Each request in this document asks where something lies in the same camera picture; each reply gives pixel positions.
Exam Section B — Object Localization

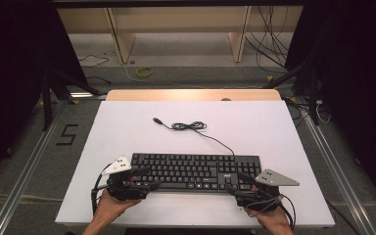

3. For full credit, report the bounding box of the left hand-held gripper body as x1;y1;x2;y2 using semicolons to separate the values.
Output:
101;156;153;202

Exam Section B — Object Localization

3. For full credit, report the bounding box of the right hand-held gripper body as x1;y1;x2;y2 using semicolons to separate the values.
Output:
234;168;301;213

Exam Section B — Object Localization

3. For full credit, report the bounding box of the black keyboard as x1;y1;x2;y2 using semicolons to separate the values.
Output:
129;152;262;194

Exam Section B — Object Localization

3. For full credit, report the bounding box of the person's right hand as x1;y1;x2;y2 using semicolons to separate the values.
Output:
245;207;291;230

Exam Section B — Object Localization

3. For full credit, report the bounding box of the person's left hand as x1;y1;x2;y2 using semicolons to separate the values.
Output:
92;189;142;226

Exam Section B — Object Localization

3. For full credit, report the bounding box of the white board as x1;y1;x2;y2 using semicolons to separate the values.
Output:
54;100;336;229

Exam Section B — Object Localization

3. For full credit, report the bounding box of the light wooden table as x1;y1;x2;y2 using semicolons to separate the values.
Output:
106;88;282;102

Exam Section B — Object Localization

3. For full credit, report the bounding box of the black metal stand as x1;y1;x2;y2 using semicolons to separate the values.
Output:
262;58;321;126
40;65;102;132

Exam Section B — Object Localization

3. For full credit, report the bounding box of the yellow tape roll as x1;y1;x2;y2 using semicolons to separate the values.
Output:
135;67;154;78

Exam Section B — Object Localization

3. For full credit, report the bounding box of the dark curtain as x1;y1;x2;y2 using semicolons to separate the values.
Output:
0;0;90;192
285;0;376;218

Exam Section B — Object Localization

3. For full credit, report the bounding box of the black keyboard cable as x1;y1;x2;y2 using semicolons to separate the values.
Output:
152;117;236;157

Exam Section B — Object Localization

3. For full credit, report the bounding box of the metal floor rail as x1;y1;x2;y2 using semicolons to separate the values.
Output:
0;101;63;235
298;97;376;235

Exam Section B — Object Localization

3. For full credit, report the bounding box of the tangle of cables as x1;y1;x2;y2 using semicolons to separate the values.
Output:
283;96;333;125

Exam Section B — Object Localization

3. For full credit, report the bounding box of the short metal rail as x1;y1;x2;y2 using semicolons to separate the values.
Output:
69;92;108;100

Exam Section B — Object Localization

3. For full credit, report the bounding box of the white floor cable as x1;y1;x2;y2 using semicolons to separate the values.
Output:
120;62;208;90

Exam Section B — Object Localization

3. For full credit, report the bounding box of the thin black floor cable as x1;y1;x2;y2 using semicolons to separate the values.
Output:
77;53;111;69

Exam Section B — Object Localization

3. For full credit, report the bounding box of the light wooden furniture frame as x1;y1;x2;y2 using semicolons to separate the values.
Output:
57;5;305;65

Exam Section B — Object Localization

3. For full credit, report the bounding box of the bundle of black cables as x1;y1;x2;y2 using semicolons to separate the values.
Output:
244;5;291;75

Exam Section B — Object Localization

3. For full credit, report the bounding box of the black frame beam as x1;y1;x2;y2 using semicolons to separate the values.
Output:
51;0;308;10

